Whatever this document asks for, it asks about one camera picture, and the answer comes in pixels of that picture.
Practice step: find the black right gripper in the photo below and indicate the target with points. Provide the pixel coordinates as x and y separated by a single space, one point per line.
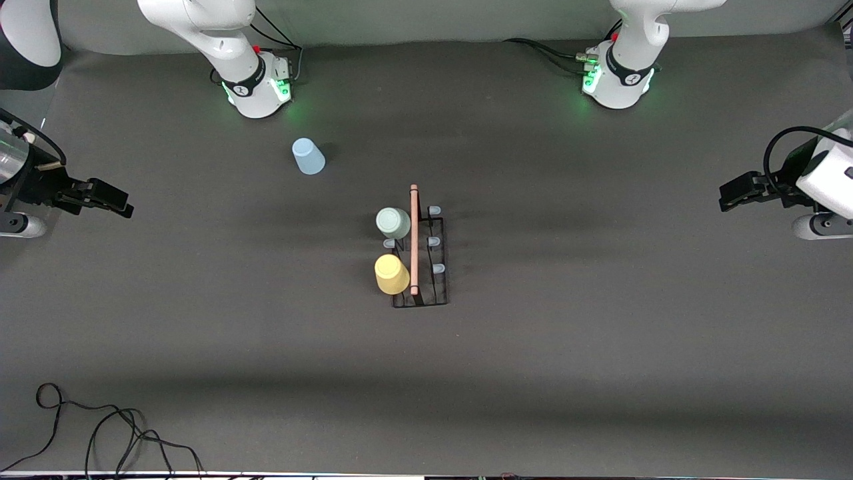
40 183

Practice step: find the light blue plastic cup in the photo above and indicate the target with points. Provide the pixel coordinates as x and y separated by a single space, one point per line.
308 158

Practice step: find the pale green plastic cup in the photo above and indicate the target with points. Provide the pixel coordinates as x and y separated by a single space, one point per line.
393 223

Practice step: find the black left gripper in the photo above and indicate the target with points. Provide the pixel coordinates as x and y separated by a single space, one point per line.
785 182

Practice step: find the yellow plastic cup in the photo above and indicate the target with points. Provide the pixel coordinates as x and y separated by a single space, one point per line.
392 274

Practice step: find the dark grey table cover sheet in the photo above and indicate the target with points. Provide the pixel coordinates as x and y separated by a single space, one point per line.
600 333

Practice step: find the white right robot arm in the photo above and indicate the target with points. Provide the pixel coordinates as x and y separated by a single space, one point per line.
226 40

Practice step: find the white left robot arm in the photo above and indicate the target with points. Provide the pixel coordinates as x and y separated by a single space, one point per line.
630 73

